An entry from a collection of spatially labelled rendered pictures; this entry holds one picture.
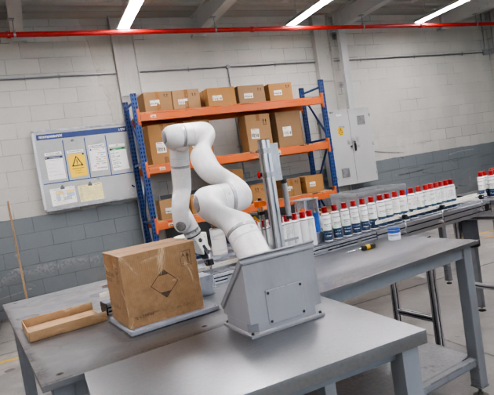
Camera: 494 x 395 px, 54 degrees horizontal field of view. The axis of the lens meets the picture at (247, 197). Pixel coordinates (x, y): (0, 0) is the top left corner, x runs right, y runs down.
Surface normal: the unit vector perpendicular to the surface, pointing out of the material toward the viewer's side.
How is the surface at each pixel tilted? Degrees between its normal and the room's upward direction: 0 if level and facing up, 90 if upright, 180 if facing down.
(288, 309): 90
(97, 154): 88
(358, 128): 90
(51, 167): 90
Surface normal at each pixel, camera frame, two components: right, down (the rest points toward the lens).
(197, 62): 0.40, -0.01
